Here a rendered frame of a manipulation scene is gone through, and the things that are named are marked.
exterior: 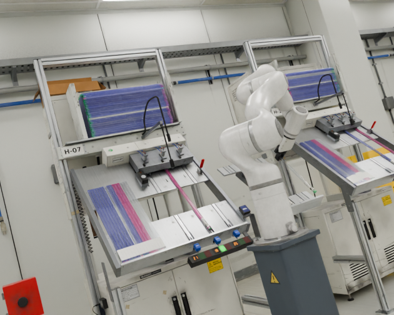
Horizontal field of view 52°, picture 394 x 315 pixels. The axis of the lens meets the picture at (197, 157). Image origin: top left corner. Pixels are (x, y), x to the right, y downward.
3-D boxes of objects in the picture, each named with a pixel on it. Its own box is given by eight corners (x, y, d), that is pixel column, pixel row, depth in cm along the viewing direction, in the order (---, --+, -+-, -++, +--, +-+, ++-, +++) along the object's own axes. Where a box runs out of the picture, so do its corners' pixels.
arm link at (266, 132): (244, 164, 144) (287, 150, 137) (229, 137, 139) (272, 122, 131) (258, 98, 183) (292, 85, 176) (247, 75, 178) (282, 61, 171)
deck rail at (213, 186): (248, 231, 207) (251, 223, 203) (244, 232, 206) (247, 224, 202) (183, 153, 254) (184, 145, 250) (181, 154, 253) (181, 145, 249)
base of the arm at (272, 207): (321, 228, 137) (304, 175, 139) (279, 245, 127) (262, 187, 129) (284, 232, 153) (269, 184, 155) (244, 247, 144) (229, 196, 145)
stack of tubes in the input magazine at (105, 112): (174, 122, 248) (162, 81, 251) (92, 137, 225) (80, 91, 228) (167, 128, 259) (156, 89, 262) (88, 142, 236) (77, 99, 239)
